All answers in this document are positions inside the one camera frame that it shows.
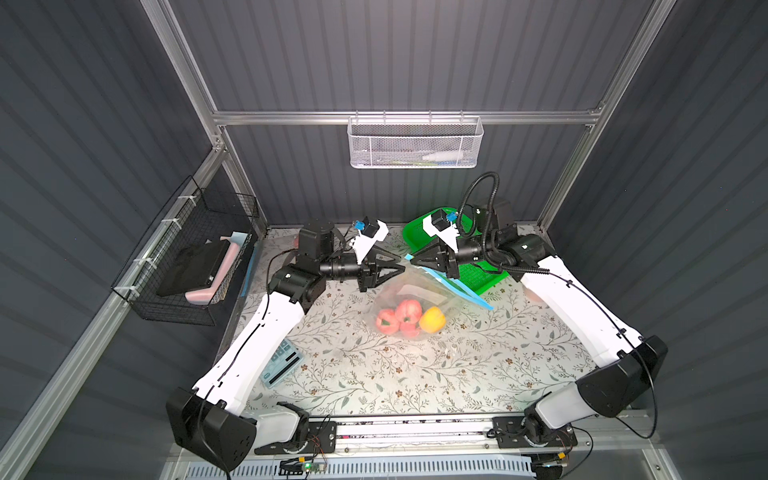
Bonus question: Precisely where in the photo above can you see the pink peach top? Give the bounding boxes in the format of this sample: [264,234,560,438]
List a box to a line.
[395,299,423,324]

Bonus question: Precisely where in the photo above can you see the pink peach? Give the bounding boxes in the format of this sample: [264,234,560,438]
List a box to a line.
[375,309,400,335]
[399,323,421,338]
[395,299,423,324]

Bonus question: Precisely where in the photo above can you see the yellow peach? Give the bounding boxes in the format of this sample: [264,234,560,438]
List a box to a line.
[419,306,447,334]

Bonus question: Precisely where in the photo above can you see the pink peach bottom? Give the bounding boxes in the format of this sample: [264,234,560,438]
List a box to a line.
[399,323,421,338]

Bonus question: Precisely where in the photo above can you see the clear zip-top bag blue zipper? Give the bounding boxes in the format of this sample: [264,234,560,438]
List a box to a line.
[239,228,300,299]

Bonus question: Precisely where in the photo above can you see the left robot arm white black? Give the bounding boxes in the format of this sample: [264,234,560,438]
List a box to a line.
[166,218,405,476]

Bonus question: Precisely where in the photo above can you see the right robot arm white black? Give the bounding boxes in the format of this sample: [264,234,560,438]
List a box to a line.
[404,208,668,447]

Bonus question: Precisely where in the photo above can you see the green plastic basket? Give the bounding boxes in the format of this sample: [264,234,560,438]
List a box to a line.
[402,211,509,295]

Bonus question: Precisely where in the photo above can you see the white tube in basket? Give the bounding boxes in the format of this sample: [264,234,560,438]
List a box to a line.
[422,150,464,163]

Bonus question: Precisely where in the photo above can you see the teal calculator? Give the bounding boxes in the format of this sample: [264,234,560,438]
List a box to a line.
[260,339,304,389]

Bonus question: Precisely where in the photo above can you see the black pouch in basket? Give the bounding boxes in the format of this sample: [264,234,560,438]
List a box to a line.
[156,240,227,297]

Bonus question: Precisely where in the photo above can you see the white wire wall basket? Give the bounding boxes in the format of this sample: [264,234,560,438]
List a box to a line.
[347,114,485,169]

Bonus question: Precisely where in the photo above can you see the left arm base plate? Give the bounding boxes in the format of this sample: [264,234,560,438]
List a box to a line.
[253,420,338,456]

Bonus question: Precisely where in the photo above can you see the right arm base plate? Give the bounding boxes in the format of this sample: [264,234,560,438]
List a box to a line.
[485,415,578,450]

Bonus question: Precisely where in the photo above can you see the black wire wall basket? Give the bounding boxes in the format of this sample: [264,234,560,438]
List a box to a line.
[112,177,260,326]

